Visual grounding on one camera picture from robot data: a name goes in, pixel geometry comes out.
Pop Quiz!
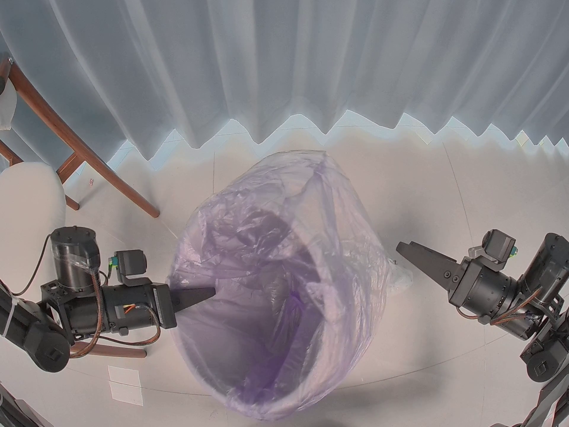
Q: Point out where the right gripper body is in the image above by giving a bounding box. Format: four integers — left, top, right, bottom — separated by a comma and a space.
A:
448, 256, 521, 324

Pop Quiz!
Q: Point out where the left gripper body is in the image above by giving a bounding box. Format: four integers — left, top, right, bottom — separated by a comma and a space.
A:
100, 282, 179, 331

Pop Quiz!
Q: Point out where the purple plastic bag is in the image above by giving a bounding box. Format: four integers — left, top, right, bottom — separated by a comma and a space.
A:
167, 149, 414, 421

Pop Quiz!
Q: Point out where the white trash bin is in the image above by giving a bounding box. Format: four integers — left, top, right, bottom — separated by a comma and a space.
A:
175, 209, 330, 417

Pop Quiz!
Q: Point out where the wooden chair with white cushions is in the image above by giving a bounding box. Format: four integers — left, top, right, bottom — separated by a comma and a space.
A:
0, 54, 161, 359

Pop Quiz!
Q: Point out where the white curtain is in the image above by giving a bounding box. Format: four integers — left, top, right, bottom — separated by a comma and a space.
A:
0, 0, 569, 163

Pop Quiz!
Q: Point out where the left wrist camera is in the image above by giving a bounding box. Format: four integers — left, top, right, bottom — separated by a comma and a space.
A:
108, 249, 148, 286

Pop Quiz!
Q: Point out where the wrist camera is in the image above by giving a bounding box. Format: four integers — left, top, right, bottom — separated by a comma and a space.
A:
467, 230, 518, 272
108, 249, 148, 286

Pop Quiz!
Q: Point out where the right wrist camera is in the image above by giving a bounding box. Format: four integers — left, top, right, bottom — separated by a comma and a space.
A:
467, 230, 518, 272

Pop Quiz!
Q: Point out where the black cable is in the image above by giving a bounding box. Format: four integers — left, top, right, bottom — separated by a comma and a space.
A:
11, 234, 52, 297

